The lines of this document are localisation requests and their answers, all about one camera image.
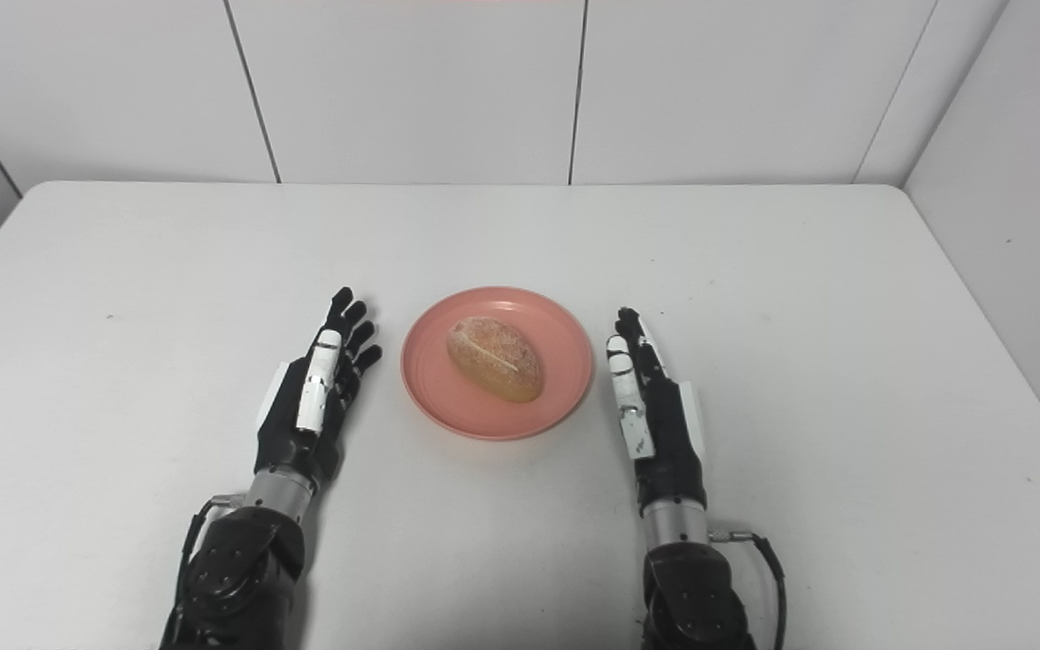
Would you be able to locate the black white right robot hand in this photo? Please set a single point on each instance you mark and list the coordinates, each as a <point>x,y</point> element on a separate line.
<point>673,451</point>

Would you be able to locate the pink round plate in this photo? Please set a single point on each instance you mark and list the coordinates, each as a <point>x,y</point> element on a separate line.
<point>565,379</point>

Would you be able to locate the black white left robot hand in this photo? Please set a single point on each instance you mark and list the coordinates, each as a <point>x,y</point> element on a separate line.
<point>285,438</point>

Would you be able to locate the oval bread roll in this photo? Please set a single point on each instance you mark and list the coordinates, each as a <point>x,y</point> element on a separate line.
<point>495,358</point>

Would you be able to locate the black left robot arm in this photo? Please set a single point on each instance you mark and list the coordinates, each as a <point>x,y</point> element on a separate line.
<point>236,578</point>

